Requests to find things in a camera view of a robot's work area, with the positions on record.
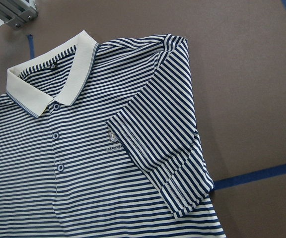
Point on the navy white striped polo shirt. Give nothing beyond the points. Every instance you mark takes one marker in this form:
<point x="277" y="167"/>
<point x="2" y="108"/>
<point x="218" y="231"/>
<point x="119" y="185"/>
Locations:
<point x="101" y="141"/>

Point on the aluminium frame post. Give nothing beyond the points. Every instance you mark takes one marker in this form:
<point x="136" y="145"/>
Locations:
<point x="15" y="13"/>

